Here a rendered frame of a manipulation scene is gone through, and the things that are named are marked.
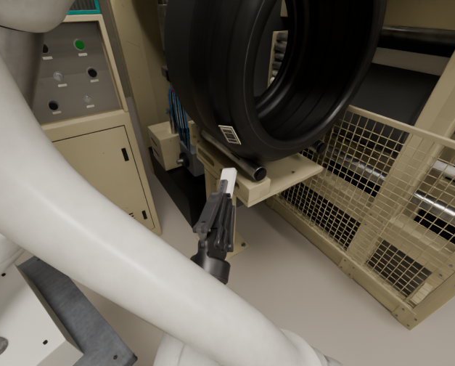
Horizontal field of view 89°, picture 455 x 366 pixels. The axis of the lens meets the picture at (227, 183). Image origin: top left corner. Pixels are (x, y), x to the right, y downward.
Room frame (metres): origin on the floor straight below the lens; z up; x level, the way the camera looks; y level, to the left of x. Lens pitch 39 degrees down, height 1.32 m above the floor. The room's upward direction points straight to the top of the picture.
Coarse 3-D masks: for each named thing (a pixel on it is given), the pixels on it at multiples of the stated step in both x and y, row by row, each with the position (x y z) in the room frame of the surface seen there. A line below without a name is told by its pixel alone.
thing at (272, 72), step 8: (280, 32) 1.23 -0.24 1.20; (272, 40) 1.22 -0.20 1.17; (280, 40) 1.20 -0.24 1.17; (272, 48) 1.21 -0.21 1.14; (280, 48) 1.18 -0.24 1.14; (272, 56) 1.22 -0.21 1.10; (280, 56) 1.19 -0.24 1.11; (272, 64) 1.21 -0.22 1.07; (280, 64) 1.17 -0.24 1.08; (272, 72) 1.22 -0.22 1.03; (272, 80) 1.20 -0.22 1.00
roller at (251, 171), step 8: (208, 136) 0.79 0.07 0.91; (216, 144) 0.74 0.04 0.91; (224, 152) 0.69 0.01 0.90; (232, 152) 0.66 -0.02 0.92; (232, 160) 0.65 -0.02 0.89; (240, 160) 0.62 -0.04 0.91; (248, 160) 0.61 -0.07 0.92; (248, 168) 0.58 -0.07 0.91; (256, 168) 0.57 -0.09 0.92; (264, 168) 0.57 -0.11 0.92; (256, 176) 0.55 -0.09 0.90; (264, 176) 0.57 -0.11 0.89
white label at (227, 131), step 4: (220, 128) 0.51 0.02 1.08; (224, 128) 0.50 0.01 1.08; (228, 128) 0.50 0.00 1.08; (232, 128) 0.49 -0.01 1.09; (224, 132) 0.51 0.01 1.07; (228, 132) 0.51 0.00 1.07; (232, 132) 0.50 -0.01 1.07; (224, 136) 0.52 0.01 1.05; (228, 136) 0.51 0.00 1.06; (232, 136) 0.50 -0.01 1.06; (236, 136) 0.50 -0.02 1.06; (228, 140) 0.52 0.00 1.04; (232, 140) 0.51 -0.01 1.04; (236, 140) 0.51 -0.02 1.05; (240, 144) 0.50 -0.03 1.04
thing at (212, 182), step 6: (210, 174) 0.94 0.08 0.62; (210, 180) 0.95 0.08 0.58; (216, 180) 0.90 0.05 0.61; (210, 186) 0.95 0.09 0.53; (216, 186) 0.90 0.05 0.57; (234, 198) 0.96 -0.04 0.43; (234, 204) 0.96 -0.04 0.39; (234, 216) 0.96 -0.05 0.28; (234, 222) 0.97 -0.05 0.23; (234, 228) 0.97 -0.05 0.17; (234, 234) 0.97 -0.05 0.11; (234, 240) 0.97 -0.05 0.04
